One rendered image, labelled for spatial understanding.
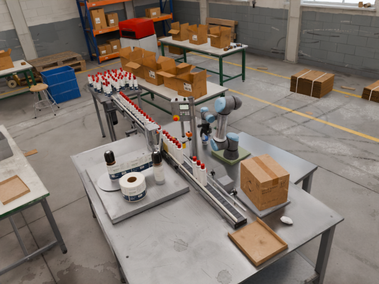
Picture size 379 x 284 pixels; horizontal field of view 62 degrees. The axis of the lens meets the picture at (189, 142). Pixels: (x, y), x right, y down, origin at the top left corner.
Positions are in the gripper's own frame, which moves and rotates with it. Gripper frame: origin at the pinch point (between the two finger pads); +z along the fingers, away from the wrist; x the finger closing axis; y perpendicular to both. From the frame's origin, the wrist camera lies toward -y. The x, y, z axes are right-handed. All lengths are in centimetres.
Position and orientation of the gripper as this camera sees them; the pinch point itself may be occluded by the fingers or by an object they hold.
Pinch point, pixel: (205, 138)
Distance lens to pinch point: 319.7
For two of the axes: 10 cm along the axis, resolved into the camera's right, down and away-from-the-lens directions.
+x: 7.8, -3.8, 5.1
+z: 0.8, 8.5, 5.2
